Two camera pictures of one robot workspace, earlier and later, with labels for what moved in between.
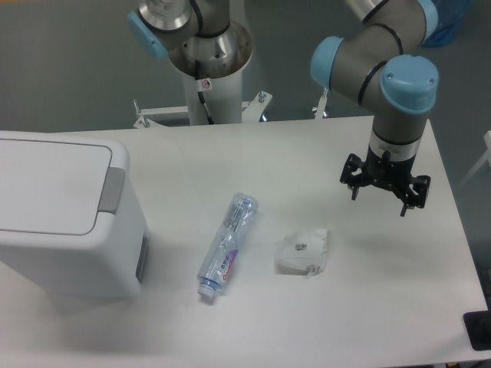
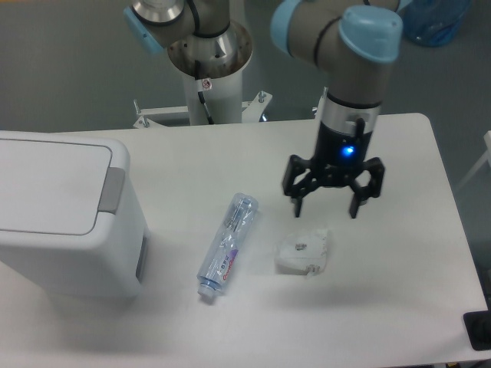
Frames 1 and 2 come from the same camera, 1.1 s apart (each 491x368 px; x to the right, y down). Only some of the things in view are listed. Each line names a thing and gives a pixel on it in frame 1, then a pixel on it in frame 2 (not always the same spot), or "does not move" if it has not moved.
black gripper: (396, 175) to (339, 160)
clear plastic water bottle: (223, 248) does not move
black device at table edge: (478, 327) does not move
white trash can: (70, 225) does not move
